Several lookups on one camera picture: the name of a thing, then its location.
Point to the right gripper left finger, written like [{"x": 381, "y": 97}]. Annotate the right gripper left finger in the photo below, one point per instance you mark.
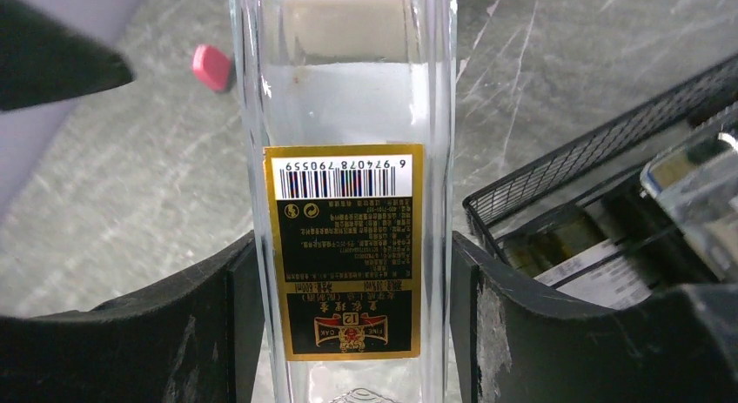
[{"x": 194, "y": 336}]

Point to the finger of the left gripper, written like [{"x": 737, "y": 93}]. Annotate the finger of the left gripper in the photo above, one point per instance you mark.
[{"x": 44, "y": 61}]

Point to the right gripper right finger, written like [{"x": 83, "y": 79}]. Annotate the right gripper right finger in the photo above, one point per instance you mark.
[{"x": 516, "y": 340}]

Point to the clear bottle gold black label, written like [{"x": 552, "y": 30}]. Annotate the clear bottle gold black label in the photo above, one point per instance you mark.
[{"x": 348, "y": 108}]

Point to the dark wine bottle bottom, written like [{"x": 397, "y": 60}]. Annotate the dark wine bottle bottom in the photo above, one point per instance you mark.
[{"x": 612, "y": 248}]

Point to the pink eraser block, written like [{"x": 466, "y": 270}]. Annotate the pink eraser block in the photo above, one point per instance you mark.
[{"x": 212, "y": 67}]

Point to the black wire wine rack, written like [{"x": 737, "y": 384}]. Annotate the black wire wine rack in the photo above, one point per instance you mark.
[{"x": 519, "y": 189}]

